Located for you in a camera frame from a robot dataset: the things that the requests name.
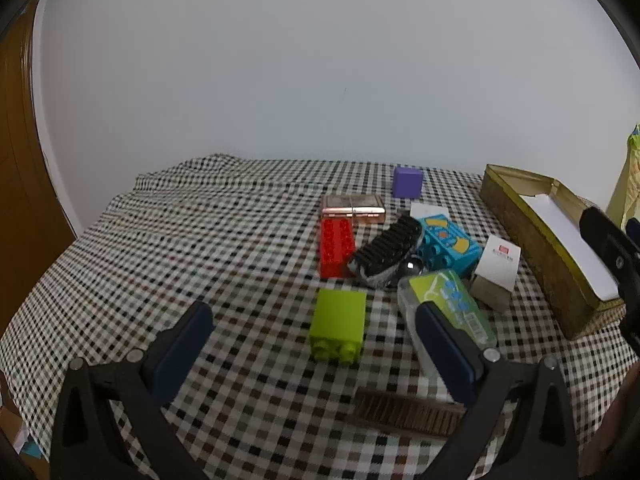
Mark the scattered papers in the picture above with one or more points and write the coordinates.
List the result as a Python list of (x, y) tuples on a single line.
[(20, 435)]

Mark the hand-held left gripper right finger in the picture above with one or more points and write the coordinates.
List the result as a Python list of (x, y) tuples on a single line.
[(446, 350)]

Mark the brown wooden door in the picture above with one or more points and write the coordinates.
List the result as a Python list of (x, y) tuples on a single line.
[(22, 170)]

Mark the shiny silver ball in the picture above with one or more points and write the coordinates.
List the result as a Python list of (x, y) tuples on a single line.
[(412, 266)]

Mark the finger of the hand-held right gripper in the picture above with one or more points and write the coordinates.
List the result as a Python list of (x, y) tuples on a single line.
[(632, 332), (611, 246)]

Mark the yellow green bag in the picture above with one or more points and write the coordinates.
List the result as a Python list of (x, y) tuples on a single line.
[(629, 180)]

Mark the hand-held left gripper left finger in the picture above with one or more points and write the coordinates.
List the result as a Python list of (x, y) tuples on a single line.
[(184, 346)]

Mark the brown bristle wooden brush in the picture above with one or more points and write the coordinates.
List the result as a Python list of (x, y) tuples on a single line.
[(405, 412)]

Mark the black shoe brush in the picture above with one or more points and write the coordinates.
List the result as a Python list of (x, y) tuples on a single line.
[(387, 250)]

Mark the gold tin box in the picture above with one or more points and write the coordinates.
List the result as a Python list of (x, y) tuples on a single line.
[(540, 260)]

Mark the clear bottle with green label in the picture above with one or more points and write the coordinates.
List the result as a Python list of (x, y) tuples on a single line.
[(455, 305)]

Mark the rose gold metal case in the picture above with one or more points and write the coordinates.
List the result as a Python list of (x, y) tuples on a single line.
[(352, 207)]

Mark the green building block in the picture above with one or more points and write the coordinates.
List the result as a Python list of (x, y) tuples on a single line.
[(337, 325)]

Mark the red building block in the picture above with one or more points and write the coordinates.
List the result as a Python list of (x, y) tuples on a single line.
[(336, 247)]

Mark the white paper sheet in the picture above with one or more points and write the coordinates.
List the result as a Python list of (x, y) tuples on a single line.
[(565, 237)]

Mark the purple cube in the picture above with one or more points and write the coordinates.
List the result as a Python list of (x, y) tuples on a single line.
[(407, 182)]

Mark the blue toy block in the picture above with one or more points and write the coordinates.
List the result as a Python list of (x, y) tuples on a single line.
[(447, 245)]

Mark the checkered tablecloth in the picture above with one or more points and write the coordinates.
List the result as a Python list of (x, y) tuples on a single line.
[(200, 240)]

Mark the person's right forearm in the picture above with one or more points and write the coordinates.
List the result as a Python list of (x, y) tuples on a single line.
[(620, 420)]

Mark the small flat white box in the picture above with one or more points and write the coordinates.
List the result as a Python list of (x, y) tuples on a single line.
[(430, 210)]

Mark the white carton with red label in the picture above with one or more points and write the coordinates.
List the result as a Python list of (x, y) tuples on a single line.
[(495, 272)]

